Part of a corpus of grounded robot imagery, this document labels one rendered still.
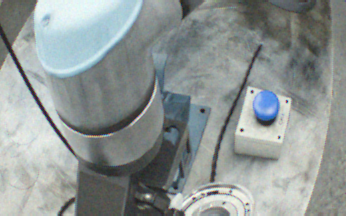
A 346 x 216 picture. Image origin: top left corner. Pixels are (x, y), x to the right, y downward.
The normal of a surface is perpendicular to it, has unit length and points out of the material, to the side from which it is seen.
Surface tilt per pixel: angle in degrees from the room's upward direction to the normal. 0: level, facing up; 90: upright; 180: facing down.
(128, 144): 90
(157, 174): 0
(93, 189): 29
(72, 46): 88
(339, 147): 0
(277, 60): 0
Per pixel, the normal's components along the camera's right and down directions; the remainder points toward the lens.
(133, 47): 0.78, 0.47
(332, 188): -0.09, -0.56
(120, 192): -0.18, -0.10
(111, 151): 0.18, 0.80
